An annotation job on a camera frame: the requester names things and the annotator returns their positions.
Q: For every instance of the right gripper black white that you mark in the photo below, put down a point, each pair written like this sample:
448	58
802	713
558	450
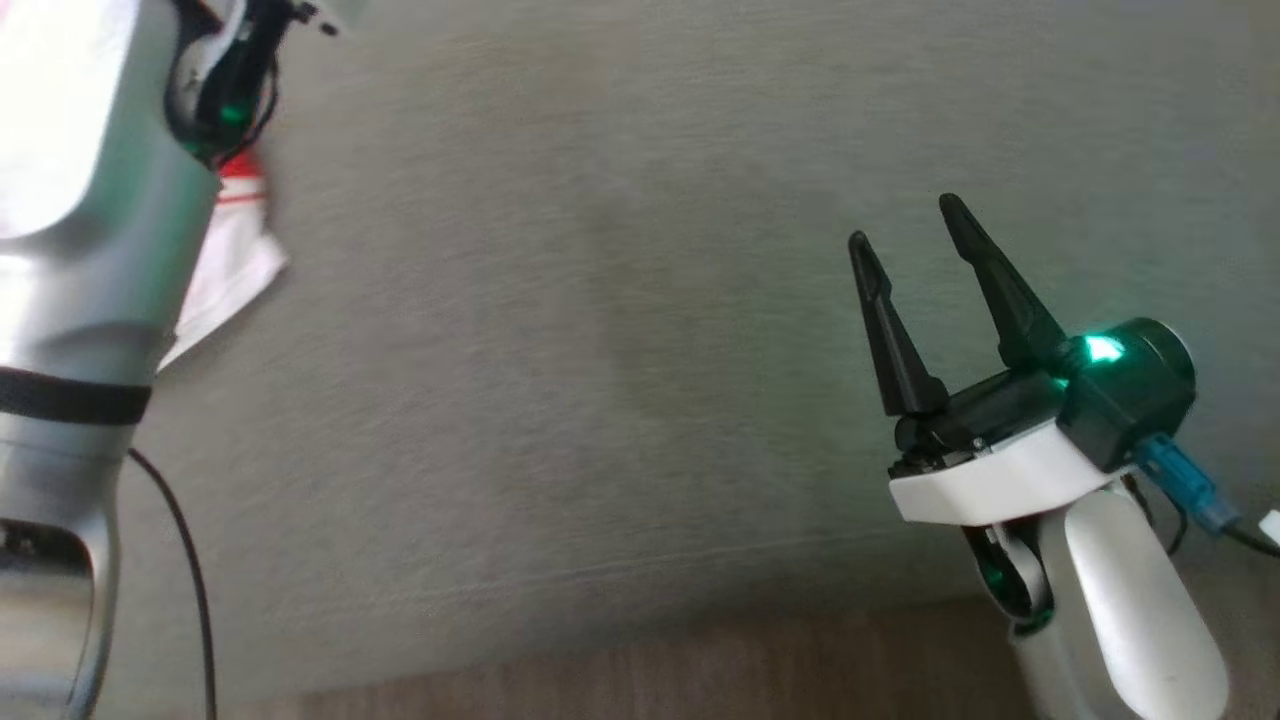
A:
1000	480

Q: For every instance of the red and white jersey shirt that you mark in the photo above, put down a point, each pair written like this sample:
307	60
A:
235	260

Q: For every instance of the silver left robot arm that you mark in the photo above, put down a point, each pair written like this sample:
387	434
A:
80	200

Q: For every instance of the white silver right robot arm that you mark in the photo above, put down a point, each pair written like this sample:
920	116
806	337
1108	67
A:
1140	600

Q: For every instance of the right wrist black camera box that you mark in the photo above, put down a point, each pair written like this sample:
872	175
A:
1110	420

